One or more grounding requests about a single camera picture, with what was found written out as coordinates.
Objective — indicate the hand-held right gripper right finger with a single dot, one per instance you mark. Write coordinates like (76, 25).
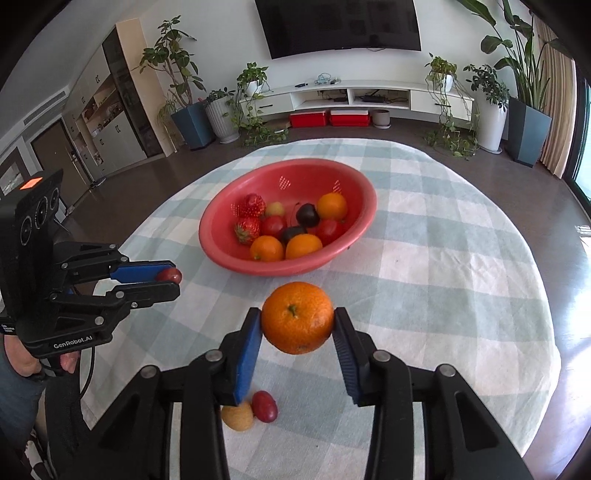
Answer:
(348, 355)

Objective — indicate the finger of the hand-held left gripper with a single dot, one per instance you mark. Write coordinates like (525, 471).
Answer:
(136, 271)
(147, 294)

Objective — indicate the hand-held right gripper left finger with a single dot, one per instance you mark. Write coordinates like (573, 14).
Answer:
(247, 355)

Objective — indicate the orange mandarin with stem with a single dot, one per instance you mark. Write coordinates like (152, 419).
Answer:
(298, 318)

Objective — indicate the red plastic colander bowl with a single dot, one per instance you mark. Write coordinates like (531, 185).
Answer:
(277, 266)

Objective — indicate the red strawberry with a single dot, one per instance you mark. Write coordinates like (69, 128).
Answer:
(247, 231)
(251, 206)

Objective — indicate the smooth orange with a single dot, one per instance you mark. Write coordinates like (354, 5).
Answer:
(331, 206)
(303, 247)

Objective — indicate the dark cherry with stem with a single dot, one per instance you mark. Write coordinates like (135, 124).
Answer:
(307, 215)

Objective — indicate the brown-green kiwi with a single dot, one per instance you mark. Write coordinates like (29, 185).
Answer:
(275, 209)
(238, 416)

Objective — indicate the person's left forearm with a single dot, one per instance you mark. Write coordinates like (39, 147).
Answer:
(18, 406)

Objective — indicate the person's left hand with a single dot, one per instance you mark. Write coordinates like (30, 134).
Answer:
(23, 362)

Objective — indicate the brown wooden door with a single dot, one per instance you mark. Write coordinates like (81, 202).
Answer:
(55, 152)

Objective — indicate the green checked tablecloth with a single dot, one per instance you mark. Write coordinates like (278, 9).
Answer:
(438, 277)

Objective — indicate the tall tree in blue pot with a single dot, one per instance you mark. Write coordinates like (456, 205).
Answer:
(191, 124)

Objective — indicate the plant in ribbed white pot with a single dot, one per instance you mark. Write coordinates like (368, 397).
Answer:
(222, 122)

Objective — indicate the dark tall cabinet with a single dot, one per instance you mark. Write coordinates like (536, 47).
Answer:
(124, 92)

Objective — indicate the trailing plant in white pot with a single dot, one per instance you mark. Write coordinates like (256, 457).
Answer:
(444, 81)
(254, 85)

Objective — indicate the red storage box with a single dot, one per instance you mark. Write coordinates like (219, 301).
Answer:
(349, 118)
(308, 119)

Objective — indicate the small grey pot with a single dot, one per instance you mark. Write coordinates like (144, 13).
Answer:
(381, 120)

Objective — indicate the black set-top box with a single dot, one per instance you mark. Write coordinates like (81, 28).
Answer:
(374, 98)

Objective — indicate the white television console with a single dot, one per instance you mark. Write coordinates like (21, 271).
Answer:
(429, 101)

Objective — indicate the bushy plant in white pot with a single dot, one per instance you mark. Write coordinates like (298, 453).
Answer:
(491, 124)

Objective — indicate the large-leaf plant in dark pot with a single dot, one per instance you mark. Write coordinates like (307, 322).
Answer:
(528, 129)

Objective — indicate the glass sliding door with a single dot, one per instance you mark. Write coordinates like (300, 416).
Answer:
(582, 152)

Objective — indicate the beige curtain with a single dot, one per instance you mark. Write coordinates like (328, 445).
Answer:
(551, 101)

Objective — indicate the white wall cabinet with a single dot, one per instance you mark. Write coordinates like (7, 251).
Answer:
(111, 134)

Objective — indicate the black wall television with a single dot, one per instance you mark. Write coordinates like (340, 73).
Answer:
(341, 25)

